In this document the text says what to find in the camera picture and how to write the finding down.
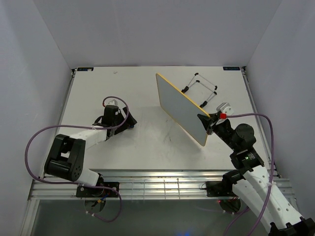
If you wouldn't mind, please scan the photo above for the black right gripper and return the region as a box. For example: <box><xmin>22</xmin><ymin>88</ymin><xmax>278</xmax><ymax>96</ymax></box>
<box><xmin>197</xmin><ymin>112</ymin><xmax>239</xmax><ymax>151</ymax></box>

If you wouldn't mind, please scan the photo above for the yellow framed whiteboard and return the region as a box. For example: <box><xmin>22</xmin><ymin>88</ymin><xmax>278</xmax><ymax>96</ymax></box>
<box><xmin>156</xmin><ymin>73</ymin><xmax>210</xmax><ymax>146</ymax></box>

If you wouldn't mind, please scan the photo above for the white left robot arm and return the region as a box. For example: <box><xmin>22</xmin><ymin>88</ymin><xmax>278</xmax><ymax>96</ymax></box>
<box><xmin>44</xmin><ymin>105</ymin><xmax>137</xmax><ymax>197</ymax></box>

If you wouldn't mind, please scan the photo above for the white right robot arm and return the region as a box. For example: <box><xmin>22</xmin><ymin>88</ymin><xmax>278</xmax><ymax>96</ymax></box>
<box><xmin>198</xmin><ymin>111</ymin><xmax>315</xmax><ymax>236</ymax></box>

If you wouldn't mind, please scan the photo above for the black XDOF label right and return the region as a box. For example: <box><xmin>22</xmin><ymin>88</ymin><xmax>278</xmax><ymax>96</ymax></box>
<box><xmin>223</xmin><ymin>66</ymin><xmax>240</xmax><ymax>71</ymax></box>

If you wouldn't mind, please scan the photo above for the black xdof label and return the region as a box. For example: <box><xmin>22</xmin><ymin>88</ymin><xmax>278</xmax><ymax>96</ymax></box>
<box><xmin>77</xmin><ymin>67</ymin><xmax>94</xmax><ymax>72</ymax></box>
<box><xmin>223</xmin><ymin>66</ymin><xmax>240</xmax><ymax>71</ymax></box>

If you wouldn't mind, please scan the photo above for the black XDOF label left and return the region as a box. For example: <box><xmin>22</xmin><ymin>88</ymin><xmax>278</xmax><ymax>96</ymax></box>
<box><xmin>77</xmin><ymin>67</ymin><xmax>94</xmax><ymax>72</ymax></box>

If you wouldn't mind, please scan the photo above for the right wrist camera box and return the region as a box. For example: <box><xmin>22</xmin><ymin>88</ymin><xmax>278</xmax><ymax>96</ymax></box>
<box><xmin>216</xmin><ymin>102</ymin><xmax>234</xmax><ymax>119</ymax></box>

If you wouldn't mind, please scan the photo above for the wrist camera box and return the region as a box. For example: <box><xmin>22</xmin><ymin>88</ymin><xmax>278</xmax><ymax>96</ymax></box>
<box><xmin>216</xmin><ymin>102</ymin><xmax>234</xmax><ymax>119</ymax></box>
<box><xmin>102</xmin><ymin>99</ymin><xmax>118</xmax><ymax>107</ymax></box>

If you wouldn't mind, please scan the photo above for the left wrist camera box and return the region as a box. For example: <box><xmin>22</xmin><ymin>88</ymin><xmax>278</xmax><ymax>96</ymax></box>
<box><xmin>102</xmin><ymin>99</ymin><xmax>118</xmax><ymax>107</ymax></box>

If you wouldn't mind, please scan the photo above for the aluminium table frame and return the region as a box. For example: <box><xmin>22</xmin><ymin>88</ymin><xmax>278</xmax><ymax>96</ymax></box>
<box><xmin>19</xmin><ymin>66</ymin><xmax>308</xmax><ymax>236</ymax></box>

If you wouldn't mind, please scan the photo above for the black wire easel stand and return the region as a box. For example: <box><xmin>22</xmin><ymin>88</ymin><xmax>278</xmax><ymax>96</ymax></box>
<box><xmin>181</xmin><ymin>73</ymin><xmax>218</xmax><ymax>108</ymax></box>

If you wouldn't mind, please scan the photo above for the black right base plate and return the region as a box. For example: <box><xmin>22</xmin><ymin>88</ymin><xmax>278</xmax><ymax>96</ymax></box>
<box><xmin>205</xmin><ymin>180</ymin><xmax>236</xmax><ymax>197</ymax></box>

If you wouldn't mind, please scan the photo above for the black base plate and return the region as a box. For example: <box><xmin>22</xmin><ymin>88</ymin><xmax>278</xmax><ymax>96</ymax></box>
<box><xmin>205</xmin><ymin>180</ymin><xmax>236</xmax><ymax>197</ymax></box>
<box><xmin>75</xmin><ymin>182</ymin><xmax>120</xmax><ymax>198</ymax></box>

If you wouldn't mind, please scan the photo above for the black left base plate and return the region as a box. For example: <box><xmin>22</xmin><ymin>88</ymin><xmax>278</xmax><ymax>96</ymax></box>
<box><xmin>75</xmin><ymin>182</ymin><xmax>120</xmax><ymax>198</ymax></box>

